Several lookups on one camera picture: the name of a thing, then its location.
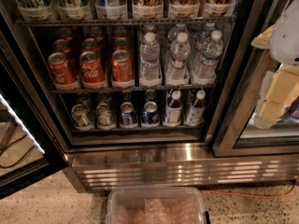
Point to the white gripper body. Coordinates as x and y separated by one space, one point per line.
286 36

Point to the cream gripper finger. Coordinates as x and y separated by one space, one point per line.
262 41
278 91

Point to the blue pepsi can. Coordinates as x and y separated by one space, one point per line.
128 116
150 113

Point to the stainless steel fridge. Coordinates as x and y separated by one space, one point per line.
224 147

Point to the front right orange soda can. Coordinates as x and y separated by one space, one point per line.
122 70

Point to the front middle coca-cola can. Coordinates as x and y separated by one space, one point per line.
91 67

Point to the coca-cola can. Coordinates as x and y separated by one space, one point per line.
61 69
91 67

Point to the silver can front left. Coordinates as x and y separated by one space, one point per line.
81 115

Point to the front left coca-cola can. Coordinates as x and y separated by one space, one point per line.
61 69

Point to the open fridge door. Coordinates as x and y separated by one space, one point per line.
27 150

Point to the front right water bottle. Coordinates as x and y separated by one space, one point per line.
210 53

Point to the water bottle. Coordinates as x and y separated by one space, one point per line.
180 51
210 53
149 57

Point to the right brown drink bottle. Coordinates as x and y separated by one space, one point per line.
196 108

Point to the brown drink bottle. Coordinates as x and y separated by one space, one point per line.
196 108
173 108

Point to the front middle water bottle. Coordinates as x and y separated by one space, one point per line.
180 51

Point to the left brown drink bottle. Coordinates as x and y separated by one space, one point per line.
173 108

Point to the front left water bottle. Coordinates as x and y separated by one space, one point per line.
149 57

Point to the clear plastic bin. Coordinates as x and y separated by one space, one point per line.
155 205

